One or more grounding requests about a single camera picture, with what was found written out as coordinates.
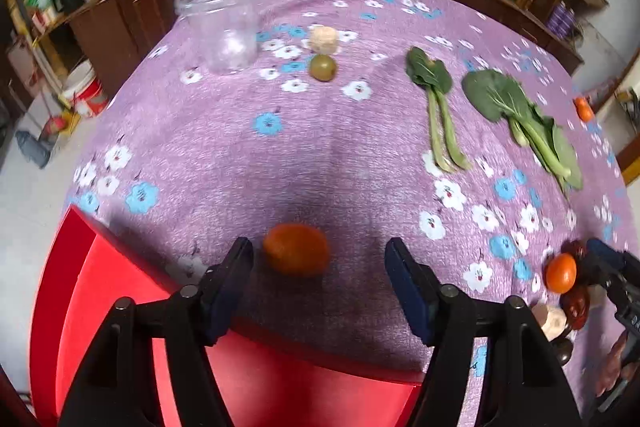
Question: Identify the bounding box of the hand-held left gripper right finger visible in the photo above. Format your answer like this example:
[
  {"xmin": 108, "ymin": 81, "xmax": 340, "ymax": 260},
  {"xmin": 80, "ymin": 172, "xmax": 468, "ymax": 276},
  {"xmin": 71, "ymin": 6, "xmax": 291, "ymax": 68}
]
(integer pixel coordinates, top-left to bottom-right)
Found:
[{"xmin": 384, "ymin": 237, "xmax": 583, "ymax": 427}]

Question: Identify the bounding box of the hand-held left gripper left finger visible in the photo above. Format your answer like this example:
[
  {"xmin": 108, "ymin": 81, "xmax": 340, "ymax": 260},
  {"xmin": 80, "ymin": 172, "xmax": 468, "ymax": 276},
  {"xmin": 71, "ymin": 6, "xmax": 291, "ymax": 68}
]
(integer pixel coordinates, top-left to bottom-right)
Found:
[{"xmin": 59, "ymin": 237, "xmax": 256, "ymax": 427}]

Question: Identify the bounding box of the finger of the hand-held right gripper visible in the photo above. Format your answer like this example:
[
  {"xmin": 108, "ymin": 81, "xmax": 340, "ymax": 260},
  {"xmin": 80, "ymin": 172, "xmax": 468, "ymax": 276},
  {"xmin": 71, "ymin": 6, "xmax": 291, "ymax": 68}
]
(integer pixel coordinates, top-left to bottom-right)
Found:
[{"xmin": 580, "ymin": 237, "xmax": 627, "ymax": 290}]

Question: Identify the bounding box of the red dried date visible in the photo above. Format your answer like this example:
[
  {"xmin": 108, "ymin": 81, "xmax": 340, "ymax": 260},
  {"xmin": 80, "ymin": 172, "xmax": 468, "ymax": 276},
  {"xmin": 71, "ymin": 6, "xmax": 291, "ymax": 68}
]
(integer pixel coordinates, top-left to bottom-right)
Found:
[
  {"xmin": 560, "ymin": 284, "xmax": 592, "ymax": 332},
  {"xmin": 565, "ymin": 239, "xmax": 591, "ymax": 265}
]

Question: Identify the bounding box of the round orange mandarin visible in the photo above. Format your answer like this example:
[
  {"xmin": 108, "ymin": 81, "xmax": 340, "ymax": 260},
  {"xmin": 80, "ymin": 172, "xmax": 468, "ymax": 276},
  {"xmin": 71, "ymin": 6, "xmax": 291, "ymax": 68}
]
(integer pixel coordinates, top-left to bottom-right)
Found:
[{"xmin": 545, "ymin": 253, "xmax": 578, "ymax": 294}]

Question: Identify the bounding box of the dark brown chestnut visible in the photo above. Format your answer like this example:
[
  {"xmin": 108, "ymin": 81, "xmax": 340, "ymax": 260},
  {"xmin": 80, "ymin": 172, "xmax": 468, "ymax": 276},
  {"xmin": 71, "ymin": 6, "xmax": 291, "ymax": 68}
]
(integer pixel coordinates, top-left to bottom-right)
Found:
[{"xmin": 552, "ymin": 338, "xmax": 575, "ymax": 365}]

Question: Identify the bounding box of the pinkish beige peeled chunk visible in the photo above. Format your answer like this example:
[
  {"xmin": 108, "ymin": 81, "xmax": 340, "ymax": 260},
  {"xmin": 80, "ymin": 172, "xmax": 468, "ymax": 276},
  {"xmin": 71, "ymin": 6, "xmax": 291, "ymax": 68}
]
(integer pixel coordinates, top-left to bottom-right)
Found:
[{"xmin": 532, "ymin": 304, "xmax": 568, "ymax": 342}]

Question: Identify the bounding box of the small oval orange kumquat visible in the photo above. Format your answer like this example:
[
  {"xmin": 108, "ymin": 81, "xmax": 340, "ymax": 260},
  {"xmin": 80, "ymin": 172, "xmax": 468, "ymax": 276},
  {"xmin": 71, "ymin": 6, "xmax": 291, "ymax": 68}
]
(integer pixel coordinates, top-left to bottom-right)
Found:
[{"xmin": 263, "ymin": 223, "xmax": 331, "ymax": 278}]

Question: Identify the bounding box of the red cardboard box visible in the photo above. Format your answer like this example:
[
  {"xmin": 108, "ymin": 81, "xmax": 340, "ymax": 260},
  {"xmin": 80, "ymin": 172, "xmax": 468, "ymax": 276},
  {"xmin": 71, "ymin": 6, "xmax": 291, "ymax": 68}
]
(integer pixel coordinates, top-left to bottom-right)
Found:
[{"xmin": 29, "ymin": 205, "xmax": 426, "ymax": 427}]

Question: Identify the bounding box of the person's right hand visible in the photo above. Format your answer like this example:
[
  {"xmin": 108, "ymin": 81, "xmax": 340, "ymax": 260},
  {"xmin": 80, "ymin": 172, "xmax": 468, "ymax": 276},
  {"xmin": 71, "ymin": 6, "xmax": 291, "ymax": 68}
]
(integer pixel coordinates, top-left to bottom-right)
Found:
[{"xmin": 595, "ymin": 332, "xmax": 640, "ymax": 399}]

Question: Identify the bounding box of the tiny orange fruit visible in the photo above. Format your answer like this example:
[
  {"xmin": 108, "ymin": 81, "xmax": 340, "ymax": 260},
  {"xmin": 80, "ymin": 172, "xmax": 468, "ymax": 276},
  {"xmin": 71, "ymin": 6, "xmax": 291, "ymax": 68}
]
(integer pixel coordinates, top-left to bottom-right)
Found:
[{"xmin": 574, "ymin": 97, "xmax": 596, "ymax": 124}]

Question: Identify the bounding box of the large bok choy leaf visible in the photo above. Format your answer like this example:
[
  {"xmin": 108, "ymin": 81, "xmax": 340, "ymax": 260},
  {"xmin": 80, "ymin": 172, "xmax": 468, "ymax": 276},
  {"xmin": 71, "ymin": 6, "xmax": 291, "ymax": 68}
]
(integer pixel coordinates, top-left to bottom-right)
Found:
[{"xmin": 461, "ymin": 69, "xmax": 585, "ymax": 192}]

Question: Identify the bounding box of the small bok choy leaf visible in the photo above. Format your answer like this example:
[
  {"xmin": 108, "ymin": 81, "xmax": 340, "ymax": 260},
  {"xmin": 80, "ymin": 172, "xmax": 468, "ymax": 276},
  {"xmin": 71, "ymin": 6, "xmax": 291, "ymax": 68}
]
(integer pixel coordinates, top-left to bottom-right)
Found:
[{"xmin": 405, "ymin": 47, "xmax": 473, "ymax": 174}]

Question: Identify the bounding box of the small green round fruit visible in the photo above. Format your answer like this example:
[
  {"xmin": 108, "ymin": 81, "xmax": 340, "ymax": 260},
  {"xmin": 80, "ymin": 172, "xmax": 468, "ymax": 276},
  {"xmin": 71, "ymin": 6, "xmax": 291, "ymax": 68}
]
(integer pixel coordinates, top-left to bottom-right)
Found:
[{"xmin": 309, "ymin": 54, "xmax": 339, "ymax": 82}]

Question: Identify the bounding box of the purple box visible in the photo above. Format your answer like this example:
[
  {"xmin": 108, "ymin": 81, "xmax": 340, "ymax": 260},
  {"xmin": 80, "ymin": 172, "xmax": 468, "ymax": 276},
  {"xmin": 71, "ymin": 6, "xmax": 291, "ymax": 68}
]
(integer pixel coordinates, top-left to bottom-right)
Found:
[{"xmin": 547, "ymin": 2, "xmax": 576, "ymax": 38}]

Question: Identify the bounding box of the red broom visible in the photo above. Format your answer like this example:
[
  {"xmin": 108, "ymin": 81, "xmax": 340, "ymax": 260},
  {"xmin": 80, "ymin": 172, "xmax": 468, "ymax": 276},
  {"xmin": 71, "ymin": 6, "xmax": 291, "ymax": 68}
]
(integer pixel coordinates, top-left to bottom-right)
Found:
[{"xmin": 40, "ymin": 114, "xmax": 68, "ymax": 138}]

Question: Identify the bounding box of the white and red bucket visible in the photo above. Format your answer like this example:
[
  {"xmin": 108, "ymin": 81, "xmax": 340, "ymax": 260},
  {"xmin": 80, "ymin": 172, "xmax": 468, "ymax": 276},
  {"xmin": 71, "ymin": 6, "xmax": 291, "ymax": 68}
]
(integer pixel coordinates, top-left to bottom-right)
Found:
[{"xmin": 59, "ymin": 59, "xmax": 108, "ymax": 118}]

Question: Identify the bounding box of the small beige peeled chunk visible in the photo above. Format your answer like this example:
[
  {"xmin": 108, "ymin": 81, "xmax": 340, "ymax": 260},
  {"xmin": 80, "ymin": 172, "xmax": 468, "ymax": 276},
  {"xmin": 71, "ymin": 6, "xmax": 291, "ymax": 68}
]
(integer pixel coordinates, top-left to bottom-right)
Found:
[{"xmin": 308, "ymin": 25, "xmax": 340, "ymax": 56}]

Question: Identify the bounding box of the clear plastic cup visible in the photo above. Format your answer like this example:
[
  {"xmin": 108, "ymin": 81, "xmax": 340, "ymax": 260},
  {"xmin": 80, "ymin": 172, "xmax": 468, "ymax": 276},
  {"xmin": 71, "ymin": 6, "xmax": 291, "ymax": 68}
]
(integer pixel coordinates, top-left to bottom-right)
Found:
[{"xmin": 174, "ymin": 0, "xmax": 263, "ymax": 75}]

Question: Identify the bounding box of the brown wooden cabinet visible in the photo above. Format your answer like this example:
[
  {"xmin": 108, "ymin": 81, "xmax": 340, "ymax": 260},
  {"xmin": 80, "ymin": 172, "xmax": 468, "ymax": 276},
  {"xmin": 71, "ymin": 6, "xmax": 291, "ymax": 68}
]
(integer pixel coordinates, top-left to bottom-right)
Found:
[{"xmin": 0, "ymin": 0, "xmax": 586, "ymax": 108}]

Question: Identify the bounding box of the green snack packet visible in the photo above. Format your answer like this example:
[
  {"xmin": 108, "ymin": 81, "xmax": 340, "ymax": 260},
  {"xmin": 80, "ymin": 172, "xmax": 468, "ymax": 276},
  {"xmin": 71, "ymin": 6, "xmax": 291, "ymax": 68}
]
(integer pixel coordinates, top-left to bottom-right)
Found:
[{"xmin": 25, "ymin": 0, "xmax": 56, "ymax": 28}]

